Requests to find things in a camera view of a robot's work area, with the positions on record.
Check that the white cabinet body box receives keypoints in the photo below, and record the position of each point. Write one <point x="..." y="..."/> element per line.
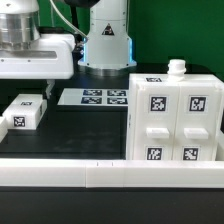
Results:
<point x="176" y="74"/>

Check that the white cabinet top block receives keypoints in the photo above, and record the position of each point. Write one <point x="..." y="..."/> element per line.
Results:
<point x="25" y="112"/>

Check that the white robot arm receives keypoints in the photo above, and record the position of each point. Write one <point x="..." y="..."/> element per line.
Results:
<point x="107" y="46"/>

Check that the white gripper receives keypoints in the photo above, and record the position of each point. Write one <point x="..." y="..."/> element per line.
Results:
<point x="50" y="57"/>

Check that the white fence rail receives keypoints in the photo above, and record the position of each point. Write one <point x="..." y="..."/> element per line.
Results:
<point x="110" y="173"/>
<point x="3" y="128"/>

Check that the white left fence rail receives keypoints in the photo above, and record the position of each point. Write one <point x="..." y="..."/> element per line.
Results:
<point x="3" y="128"/>

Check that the white front fence rail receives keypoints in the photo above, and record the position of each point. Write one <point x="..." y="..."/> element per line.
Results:
<point x="110" y="173"/>

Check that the white marker base plate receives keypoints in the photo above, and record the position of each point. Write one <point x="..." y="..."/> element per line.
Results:
<point x="94" y="97"/>

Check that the white cabinet door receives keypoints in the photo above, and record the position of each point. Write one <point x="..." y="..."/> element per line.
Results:
<point x="156" y="110"/>
<point x="198" y="121"/>

